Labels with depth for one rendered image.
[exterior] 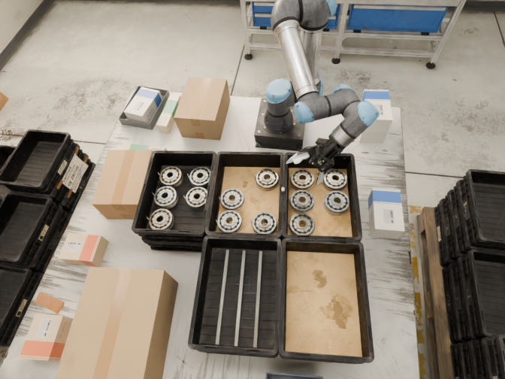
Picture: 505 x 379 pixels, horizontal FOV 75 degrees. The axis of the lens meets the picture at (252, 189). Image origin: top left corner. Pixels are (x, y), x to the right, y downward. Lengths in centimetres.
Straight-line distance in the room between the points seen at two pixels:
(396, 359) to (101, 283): 114
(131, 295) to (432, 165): 222
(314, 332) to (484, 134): 227
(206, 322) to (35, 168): 159
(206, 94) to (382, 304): 131
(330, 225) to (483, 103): 221
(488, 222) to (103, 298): 182
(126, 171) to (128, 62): 218
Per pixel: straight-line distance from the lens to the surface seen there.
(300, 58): 121
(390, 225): 150
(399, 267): 155
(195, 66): 341
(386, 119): 170
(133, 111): 197
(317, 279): 132
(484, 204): 210
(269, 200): 144
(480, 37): 400
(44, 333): 161
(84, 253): 164
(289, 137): 167
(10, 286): 244
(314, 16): 135
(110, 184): 164
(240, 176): 151
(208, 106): 177
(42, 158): 249
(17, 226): 245
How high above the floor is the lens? 210
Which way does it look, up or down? 60 degrees down
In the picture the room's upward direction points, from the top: 8 degrees counter-clockwise
